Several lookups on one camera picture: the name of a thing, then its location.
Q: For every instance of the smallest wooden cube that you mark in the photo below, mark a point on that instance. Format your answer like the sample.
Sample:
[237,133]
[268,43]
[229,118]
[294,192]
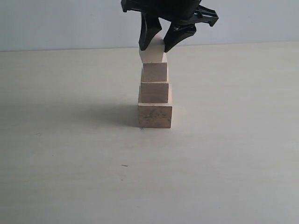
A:
[154,52]

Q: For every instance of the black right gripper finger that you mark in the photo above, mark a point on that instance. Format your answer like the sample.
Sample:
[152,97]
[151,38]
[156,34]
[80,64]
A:
[150,26]
[177,33]

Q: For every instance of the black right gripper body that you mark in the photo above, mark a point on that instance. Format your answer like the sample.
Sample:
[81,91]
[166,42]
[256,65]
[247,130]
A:
[180,12]

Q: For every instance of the second largest wooden cube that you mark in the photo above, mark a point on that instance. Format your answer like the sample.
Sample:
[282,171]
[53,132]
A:
[154,88]

